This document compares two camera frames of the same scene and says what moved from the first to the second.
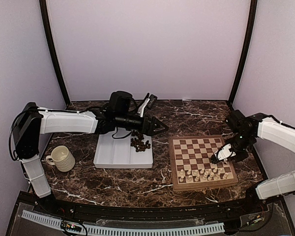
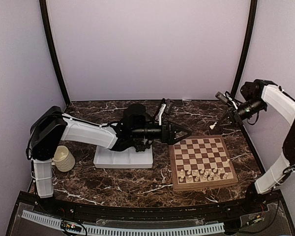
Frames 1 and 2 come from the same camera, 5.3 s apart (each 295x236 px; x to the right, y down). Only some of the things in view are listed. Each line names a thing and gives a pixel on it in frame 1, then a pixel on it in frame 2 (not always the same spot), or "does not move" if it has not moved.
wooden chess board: (191, 166) does not move
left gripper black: (150, 130) -> (168, 135)
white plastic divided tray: (111, 152) does not move
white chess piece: (197, 178) does not move
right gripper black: (243, 156) -> (227, 113)
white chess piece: (211, 175) does not move
